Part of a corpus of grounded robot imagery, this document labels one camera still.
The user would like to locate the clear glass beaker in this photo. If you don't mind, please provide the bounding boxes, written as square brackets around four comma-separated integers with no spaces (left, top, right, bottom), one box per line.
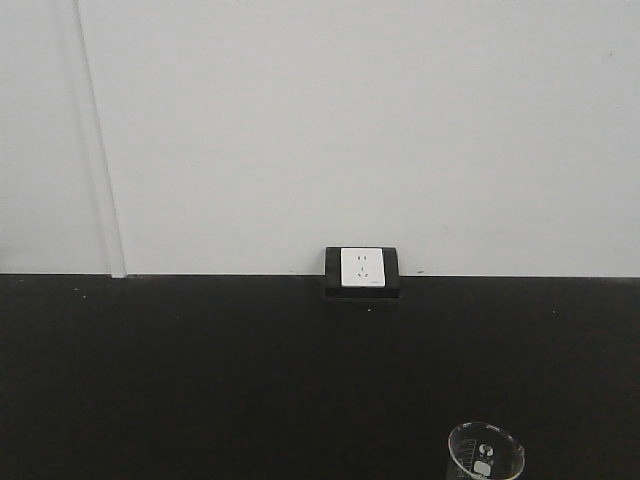
[446,422,525,480]

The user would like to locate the black socket housing box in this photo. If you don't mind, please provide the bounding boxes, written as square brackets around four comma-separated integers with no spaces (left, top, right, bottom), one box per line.
[324,247,401,301]

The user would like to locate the white wall power socket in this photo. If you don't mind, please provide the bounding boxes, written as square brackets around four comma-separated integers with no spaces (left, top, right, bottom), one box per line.
[340,247,386,288]

